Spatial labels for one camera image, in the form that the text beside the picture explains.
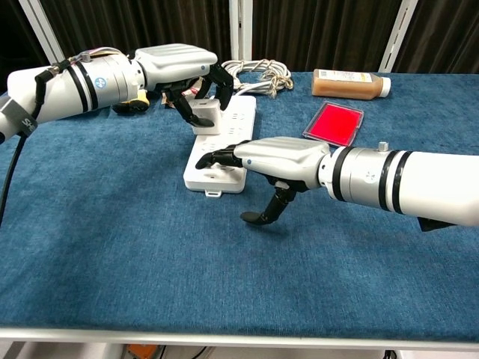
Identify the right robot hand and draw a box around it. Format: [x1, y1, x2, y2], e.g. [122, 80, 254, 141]
[195, 135, 332, 227]

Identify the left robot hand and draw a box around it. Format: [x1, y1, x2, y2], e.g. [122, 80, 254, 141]
[133, 43, 236, 128]

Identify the white power strip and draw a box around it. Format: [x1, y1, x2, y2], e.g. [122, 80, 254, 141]
[183, 94, 257, 198]

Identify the white plug adapter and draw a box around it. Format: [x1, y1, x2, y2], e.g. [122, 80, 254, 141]
[189, 98, 222, 137]

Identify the black white plush toy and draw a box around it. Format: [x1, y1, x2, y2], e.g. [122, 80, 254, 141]
[112, 88, 151, 115]

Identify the red clear plastic case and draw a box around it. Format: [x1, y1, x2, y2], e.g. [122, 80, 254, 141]
[302, 100, 365, 147]

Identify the brown liquid bottle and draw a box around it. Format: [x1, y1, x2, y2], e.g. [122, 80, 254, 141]
[311, 68, 392, 102]

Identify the black pleated curtain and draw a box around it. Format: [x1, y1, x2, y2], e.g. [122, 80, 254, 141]
[0, 0, 479, 93]

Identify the blue table cloth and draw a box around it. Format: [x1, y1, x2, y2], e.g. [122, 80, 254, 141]
[0, 70, 479, 343]

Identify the grey metal frame post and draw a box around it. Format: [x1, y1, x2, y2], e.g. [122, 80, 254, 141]
[378, 0, 419, 73]
[17, 0, 65, 65]
[228, 0, 254, 64]

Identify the white cable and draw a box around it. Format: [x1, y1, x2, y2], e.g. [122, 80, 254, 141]
[221, 58, 294, 100]

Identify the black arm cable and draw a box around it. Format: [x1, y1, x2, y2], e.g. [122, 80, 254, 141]
[0, 129, 26, 230]

